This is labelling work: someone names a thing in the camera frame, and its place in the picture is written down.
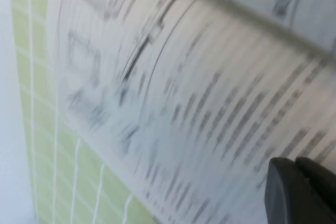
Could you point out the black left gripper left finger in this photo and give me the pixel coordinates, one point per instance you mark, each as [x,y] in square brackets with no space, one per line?
[286,195]

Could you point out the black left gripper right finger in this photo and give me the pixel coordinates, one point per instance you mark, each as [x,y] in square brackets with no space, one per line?
[324,197]

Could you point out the technical book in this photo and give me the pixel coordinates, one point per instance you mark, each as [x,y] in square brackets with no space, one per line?
[197,77]

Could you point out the green checked tablecloth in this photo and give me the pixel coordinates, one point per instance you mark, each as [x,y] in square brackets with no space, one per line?
[39,129]

